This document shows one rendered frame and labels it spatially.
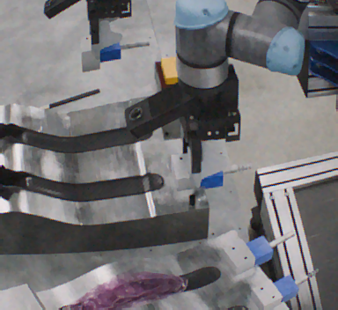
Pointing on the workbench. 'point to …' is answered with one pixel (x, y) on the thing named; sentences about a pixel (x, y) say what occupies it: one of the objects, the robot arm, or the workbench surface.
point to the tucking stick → (70, 99)
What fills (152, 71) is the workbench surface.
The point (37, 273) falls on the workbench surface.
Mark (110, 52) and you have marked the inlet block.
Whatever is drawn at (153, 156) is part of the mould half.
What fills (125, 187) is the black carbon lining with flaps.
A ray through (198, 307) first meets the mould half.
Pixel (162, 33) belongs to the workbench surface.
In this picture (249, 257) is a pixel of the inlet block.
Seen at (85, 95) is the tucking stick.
